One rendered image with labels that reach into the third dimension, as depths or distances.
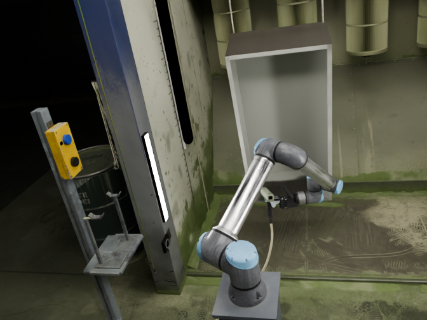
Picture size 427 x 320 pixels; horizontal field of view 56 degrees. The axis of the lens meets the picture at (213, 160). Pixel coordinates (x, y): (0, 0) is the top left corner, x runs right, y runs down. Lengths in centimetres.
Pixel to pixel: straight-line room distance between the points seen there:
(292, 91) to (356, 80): 124
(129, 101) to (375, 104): 240
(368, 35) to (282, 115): 105
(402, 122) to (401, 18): 90
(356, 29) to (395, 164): 124
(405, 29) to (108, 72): 269
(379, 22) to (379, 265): 188
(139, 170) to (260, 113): 101
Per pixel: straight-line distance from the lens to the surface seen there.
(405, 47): 408
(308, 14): 357
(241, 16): 363
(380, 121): 394
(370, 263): 316
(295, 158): 209
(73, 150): 208
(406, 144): 394
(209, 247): 201
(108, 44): 229
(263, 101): 292
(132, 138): 243
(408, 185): 393
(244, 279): 193
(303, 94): 289
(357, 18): 358
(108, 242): 241
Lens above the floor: 212
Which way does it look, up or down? 26 degrees down
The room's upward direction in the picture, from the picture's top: 10 degrees counter-clockwise
